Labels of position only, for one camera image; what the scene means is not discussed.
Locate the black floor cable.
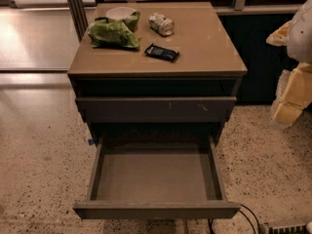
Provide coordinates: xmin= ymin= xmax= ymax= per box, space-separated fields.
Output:
xmin=208 ymin=204 xmax=261 ymax=234

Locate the white power strip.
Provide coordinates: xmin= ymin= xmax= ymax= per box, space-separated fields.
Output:
xmin=260 ymin=223 xmax=310 ymax=234

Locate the black snack bar wrapper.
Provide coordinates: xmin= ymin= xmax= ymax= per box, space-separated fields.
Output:
xmin=144 ymin=44 xmax=179 ymax=62

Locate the green rice chip bag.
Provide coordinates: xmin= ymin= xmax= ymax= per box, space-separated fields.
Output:
xmin=88 ymin=11 xmax=140 ymax=49

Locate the open lower drawer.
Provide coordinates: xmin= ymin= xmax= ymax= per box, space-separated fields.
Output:
xmin=73 ymin=136 xmax=241 ymax=219

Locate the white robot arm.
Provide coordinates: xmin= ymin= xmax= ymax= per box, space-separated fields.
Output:
xmin=266 ymin=0 xmax=312 ymax=130

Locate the brown drawer cabinet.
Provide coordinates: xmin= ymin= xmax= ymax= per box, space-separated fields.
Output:
xmin=68 ymin=2 xmax=247 ymax=142

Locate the white bowl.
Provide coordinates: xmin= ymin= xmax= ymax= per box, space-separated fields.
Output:
xmin=106 ymin=7 xmax=136 ymax=20

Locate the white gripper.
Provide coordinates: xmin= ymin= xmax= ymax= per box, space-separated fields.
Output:
xmin=266 ymin=21 xmax=312 ymax=127

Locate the blue tape piece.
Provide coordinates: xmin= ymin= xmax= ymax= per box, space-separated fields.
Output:
xmin=88 ymin=138 xmax=95 ymax=145

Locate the crushed silver can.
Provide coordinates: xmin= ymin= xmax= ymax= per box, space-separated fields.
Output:
xmin=148 ymin=13 xmax=175 ymax=37

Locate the closed upper drawer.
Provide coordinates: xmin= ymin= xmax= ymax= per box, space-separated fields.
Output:
xmin=76 ymin=97 xmax=236 ymax=123

